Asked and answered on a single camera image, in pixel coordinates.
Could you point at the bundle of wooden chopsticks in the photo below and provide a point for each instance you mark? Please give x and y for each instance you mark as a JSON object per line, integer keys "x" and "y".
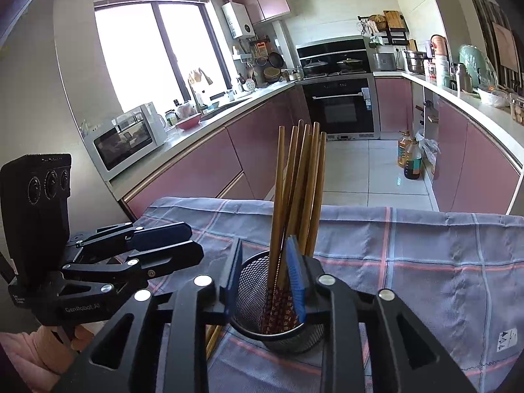
{"x": 303, "y": 172}

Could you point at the white microwave oven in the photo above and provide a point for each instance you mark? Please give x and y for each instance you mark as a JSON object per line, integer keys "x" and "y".
{"x": 123, "y": 143}

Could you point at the yellow cooking oil bottle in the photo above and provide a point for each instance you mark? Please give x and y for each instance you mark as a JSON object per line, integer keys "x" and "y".
{"x": 404, "y": 149}

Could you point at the pink bowl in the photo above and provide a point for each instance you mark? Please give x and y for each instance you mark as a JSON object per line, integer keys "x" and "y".
{"x": 188, "y": 122}

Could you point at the white bowl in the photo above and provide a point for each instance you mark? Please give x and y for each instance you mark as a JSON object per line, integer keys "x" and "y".
{"x": 491, "y": 97}

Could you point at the pale green dome cover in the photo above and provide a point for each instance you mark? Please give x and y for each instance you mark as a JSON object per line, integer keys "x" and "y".
{"x": 477, "y": 65}

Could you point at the kitchen window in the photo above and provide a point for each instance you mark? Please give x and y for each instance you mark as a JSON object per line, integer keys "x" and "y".
{"x": 135, "y": 57}

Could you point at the pink wall cabinet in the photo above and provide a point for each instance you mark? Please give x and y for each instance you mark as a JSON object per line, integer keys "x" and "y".
{"x": 266, "y": 0}

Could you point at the blue-grey checked tablecloth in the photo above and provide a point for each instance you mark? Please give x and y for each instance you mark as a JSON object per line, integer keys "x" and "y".
{"x": 430, "y": 274}

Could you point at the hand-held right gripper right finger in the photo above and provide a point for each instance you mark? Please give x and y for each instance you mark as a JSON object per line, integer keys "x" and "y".
{"x": 295, "y": 278}

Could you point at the black wall rack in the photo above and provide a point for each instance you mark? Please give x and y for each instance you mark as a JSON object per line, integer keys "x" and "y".
{"x": 395, "y": 39}

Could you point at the steel thermos bottle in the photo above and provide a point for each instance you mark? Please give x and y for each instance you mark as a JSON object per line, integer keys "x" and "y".
{"x": 462, "y": 78}

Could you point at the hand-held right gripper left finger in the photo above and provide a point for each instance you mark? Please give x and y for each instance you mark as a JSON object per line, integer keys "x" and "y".
{"x": 232, "y": 282}

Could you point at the wooden cutting board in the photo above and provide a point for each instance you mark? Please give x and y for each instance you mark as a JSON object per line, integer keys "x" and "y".
{"x": 393, "y": 19}

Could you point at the steel kettle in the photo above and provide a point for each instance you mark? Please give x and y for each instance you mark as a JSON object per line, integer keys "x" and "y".
{"x": 295, "y": 75}

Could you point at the hanging frying pan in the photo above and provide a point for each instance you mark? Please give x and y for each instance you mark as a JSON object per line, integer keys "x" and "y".
{"x": 275, "y": 60}

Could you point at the clear egg container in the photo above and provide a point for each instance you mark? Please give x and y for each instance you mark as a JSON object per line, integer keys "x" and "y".
{"x": 518, "y": 108}

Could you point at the black mesh cup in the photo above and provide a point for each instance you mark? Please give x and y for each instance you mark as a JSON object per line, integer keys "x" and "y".
{"x": 254, "y": 278}

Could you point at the red-patterned wooden chopstick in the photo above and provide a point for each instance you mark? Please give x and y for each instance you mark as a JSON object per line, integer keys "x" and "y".
{"x": 217, "y": 333}
{"x": 209, "y": 342}

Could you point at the steel stockpot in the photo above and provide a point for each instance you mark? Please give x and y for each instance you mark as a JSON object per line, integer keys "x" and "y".
{"x": 414, "y": 61}

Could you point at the pink base cabinet run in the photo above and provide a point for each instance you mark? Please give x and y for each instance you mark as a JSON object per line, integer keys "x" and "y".
{"x": 466, "y": 163}
{"x": 213, "y": 159}

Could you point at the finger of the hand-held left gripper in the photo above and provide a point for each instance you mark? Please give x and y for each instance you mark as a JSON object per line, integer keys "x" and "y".
{"x": 159, "y": 233}
{"x": 176, "y": 258}

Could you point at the black wok with lid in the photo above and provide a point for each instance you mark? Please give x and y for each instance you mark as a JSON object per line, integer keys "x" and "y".
{"x": 349, "y": 64}
{"x": 315, "y": 66}

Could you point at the person's left hand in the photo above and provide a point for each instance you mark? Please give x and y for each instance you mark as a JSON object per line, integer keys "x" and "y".
{"x": 51, "y": 348}

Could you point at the person's left forearm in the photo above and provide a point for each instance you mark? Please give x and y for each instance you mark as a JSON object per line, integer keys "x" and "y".
{"x": 20, "y": 356}

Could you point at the clear plastic bag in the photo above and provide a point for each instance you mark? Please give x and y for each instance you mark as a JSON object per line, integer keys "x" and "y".
{"x": 428, "y": 145}

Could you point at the white water heater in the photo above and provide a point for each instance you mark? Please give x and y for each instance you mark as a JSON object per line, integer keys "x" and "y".
{"x": 238, "y": 20}

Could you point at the pink jug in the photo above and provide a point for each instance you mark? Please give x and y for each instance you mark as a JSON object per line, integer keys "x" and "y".
{"x": 438, "y": 47}

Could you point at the black built-in oven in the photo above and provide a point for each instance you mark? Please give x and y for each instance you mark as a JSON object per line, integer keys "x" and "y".
{"x": 339, "y": 106}

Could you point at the cooking oil bottles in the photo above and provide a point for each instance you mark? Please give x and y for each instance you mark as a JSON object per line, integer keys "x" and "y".
{"x": 412, "y": 163}

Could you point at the black range hood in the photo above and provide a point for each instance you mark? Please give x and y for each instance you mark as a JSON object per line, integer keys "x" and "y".
{"x": 331, "y": 49}

